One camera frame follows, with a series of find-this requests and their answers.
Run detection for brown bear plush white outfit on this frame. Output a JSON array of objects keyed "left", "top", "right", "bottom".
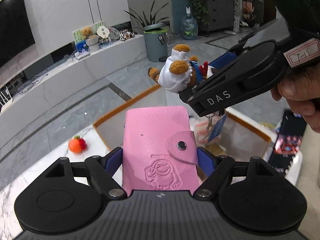
[{"left": 147, "top": 44, "right": 229, "bottom": 143}]

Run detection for clear water jug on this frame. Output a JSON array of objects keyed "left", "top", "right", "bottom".
[{"left": 180, "top": 6, "right": 198, "bottom": 40}]

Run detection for pink snap card wallet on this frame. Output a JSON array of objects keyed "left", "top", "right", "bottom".
[{"left": 122, "top": 106, "right": 200, "bottom": 193}]

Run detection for black television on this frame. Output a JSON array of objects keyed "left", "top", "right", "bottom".
[{"left": 0, "top": 0, "right": 36, "bottom": 68}]

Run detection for white router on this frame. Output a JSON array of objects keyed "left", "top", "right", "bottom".
[{"left": 0, "top": 87, "right": 13, "bottom": 113}]

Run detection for dark printed box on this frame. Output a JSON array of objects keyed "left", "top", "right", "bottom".
[{"left": 269, "top": 109, "right": 307, "bottom": 177}]

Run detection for orange cardboard box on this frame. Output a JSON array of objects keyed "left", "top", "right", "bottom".
[{"left": 92, "top": 87, "right": 272, "bottom": 165}]

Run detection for person's right hand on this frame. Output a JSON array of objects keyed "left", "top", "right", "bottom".
[{"left": 271, "top": 64, "right": 320, "bottom": 133}]

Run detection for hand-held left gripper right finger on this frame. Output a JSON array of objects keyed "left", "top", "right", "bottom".
[{"left": 193, "top": 147, "right": 285, "bottom": 199}]

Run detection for marble television cabinet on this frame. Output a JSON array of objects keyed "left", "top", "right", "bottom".
[{"left": 0, "top": 34, "right": 148, "bottom": 115}]

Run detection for small teddy bear in pot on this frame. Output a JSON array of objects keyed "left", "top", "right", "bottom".
[{"left": 82, "top": 27, "right": 98, "bottom": 52}]

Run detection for grey dresser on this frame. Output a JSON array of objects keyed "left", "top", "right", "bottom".
[{"left": 200, "top": 0, "right": 237, "bottom": 37}]

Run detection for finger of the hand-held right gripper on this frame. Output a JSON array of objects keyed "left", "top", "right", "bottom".
[
  {"left": 179, "top": 84, "right": 204, "bottom": 117},
  {"left": 209, "top": 50, "right": 244, "bottom": 69}
]

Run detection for orange crochet fruit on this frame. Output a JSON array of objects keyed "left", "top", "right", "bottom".
[{"left": 69, "top": 135, "right": 87, "bottom": 153}]

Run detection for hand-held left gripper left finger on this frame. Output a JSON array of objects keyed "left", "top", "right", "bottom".
[{"left": 35, "top": 147, "right": 127, "bottom": 199}]

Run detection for round white fan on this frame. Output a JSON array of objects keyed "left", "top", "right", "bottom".
[{"left": 97, "top": 25, "right": 110, "bottom": 40}]

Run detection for long leaf potted plant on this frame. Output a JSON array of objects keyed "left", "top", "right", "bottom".
[{"left": 124, "top": 1, "right": 170, "bottom": 30}]

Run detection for black white figurines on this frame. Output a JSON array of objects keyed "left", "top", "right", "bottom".
[{"left": 117, "top": 29, "right": 137, "bottom": 42}]

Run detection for grey trash bin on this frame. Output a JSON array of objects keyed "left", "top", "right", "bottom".
[{"left": 143, "top": 22, "right": 168, "bottom": 62}]

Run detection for green picture card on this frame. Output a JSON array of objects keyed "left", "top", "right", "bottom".
[{"left": 72, "top": 21, "right": 104, "bottom": 45}]

